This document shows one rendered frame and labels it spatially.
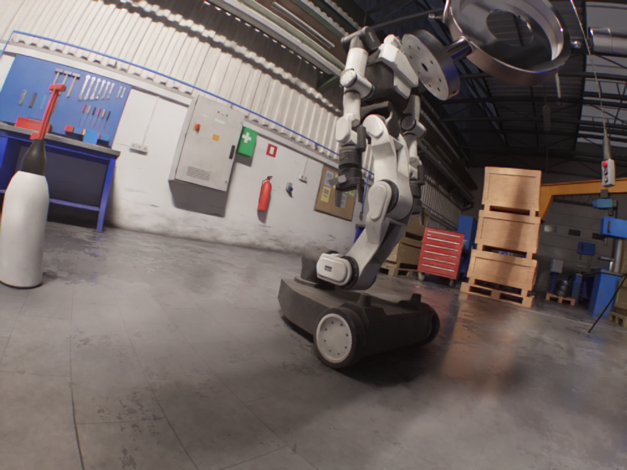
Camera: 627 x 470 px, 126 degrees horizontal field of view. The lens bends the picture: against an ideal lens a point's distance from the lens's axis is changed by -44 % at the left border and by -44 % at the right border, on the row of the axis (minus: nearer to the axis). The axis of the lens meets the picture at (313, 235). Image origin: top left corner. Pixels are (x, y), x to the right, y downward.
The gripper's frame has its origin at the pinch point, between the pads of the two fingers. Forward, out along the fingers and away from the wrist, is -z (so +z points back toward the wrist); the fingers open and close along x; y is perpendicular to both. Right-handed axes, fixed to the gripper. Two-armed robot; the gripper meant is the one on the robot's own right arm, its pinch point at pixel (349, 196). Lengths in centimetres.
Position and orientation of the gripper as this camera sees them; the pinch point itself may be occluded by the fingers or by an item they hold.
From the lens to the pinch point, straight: 102.4
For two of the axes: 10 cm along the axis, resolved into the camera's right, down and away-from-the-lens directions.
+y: 7.6, 1.6, 6.3
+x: 6.4, -0.7, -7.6
